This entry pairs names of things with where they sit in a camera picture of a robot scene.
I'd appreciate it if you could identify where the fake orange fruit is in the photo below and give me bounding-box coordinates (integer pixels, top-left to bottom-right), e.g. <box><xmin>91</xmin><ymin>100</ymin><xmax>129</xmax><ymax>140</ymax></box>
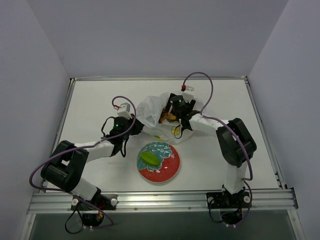
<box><xmin>158</xmin><ymin>109</ymin><xmax>177</xmax><ymax>124</ymax></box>

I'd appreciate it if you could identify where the white printed plastic bag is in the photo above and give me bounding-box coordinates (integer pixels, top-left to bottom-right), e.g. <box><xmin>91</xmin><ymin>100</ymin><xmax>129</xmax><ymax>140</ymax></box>
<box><xmin>136</xmin><ymin>92</ymin><xmax>194</xmax><ymax>145</ymax></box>

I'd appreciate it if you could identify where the fake green fruit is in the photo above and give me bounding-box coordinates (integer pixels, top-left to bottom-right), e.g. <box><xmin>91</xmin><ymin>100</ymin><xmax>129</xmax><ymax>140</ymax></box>
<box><xmin>140</xmin><ymin>151</ymin><xmax>161</xmax><ymax>166</ymax></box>

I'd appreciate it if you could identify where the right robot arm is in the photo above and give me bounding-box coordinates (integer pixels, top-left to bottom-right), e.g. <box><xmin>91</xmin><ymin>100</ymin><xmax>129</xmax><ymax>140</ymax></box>
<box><xmin>165</xmin><ymin>93</ymin><xmax>257</xmax><ymax>207</ymax></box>

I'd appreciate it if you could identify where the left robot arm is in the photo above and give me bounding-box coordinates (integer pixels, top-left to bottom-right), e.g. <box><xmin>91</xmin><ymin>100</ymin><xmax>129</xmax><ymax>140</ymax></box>
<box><xmin>40</xmin><ymin>116</ymin><xmax>144</xmax><ymax>210</ymax></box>

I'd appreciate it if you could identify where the red and teal plate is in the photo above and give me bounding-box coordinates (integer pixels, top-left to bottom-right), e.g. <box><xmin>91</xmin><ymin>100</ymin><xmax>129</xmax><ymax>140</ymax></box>
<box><xmin>136</xmin><ymin>141</ymin><xmax>181</xmax><ymax>184</ymax></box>

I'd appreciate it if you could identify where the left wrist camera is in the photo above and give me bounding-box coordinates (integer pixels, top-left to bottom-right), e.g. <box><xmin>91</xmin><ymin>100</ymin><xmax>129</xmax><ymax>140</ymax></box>
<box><xmin>117</xmin><ymin>102</ymin><xmax>132</xmax><ymax>119</ymax></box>

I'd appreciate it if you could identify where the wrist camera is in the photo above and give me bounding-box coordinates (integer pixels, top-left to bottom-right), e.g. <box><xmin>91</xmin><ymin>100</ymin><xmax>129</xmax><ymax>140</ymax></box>
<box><xmin>117</xmin><ymin>102</ymin><xmax>132</xmax><ymax>119</ymax></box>
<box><xmin>181</xmin><ymin>84</ymin><xmax>195</xmax><ymax>98</ymax></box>

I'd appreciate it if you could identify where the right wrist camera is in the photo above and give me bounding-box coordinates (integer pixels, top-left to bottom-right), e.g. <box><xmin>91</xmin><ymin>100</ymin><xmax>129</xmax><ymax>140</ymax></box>
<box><xmin>181</xmin><ymin>84</ymin><xmax>195</xmax><ymax>98</ymax></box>

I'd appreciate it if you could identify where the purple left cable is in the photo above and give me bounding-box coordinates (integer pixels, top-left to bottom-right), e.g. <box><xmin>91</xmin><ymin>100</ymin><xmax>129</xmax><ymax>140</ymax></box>
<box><xmin>29</xmin><ymin>96</ymin><xmax>137</xmax><ymax>230</ymax></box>

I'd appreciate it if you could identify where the purple cable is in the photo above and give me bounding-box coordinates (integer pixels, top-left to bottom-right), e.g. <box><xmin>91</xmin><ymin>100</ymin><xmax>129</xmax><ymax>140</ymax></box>
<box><xmin>29</xmin><ymin>96</ymin><xmax>137</xmax><ymax>230</ymax></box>
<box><xmin>182</xmin><ymin>72</ymin><xmax>253</xmax><ymax>226</ymax></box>

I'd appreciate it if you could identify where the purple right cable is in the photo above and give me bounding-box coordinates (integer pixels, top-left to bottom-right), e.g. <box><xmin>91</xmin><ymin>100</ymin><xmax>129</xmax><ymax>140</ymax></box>
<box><xmin>182</xmin><ymin>72</ymin><xmax>253</xmax><ymax>226</ymax></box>

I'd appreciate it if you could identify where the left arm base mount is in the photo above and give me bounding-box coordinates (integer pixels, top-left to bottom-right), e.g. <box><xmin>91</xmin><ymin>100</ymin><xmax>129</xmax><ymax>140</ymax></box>
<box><xmin>72</xmin><ymin>191</ymin><xmax>118</xmax><ymax>229</ymax></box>

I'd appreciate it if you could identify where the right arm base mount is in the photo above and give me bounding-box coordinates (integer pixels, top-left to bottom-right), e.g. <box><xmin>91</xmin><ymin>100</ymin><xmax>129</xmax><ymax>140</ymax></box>
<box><xmin>206</xmin><ymin>190</ymin><xmax>252</xmax><ymax>228</ymax></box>

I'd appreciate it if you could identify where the aluminium front rail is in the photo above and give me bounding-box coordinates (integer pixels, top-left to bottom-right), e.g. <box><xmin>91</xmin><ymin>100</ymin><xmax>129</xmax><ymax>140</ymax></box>
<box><xmin>27</xmin><ymin>189</ymin><xmax>298</xmax><ymax>214</ymax></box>

